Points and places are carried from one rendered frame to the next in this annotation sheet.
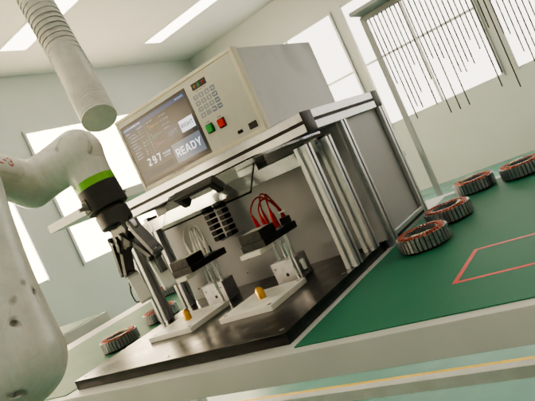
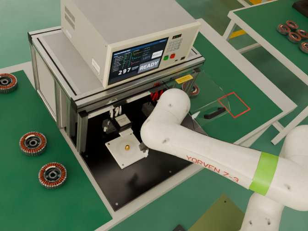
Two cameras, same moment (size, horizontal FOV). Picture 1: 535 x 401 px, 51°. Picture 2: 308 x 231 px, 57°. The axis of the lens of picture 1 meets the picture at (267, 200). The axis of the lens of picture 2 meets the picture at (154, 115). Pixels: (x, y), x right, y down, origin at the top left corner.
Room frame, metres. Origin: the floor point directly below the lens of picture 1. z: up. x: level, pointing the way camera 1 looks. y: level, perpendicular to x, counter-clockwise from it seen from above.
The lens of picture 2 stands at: (1.28, 1.01, 1.94)
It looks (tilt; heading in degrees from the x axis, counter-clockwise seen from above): 50 degrees down; 272
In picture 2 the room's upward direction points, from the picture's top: 21 degrees clockwise
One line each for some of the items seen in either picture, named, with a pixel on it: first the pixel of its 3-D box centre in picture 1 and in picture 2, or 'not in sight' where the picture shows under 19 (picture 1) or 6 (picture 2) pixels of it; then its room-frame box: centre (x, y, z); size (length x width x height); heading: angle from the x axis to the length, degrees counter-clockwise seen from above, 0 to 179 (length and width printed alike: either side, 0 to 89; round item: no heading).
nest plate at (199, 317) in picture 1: (189, 321); (126, 149); (1.36, 0.30, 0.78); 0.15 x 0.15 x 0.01; 54
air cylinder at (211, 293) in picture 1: (220, 290); (111, 124); (1.48, 0.21, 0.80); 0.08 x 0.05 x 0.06; 54
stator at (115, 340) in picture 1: (119, 339); (52, 175); (1.60, 0.55, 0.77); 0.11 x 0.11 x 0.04
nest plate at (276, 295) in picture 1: (263, 300); not in sight; (1.22, 0.10, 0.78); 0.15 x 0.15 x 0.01; 54
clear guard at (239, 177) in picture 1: (244, 178); (192, 91); (1.18, 0.02, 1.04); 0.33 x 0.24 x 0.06; 144
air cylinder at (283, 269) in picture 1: (291, 267); (150, 107); (1.34, 0.01, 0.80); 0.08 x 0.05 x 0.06; 54
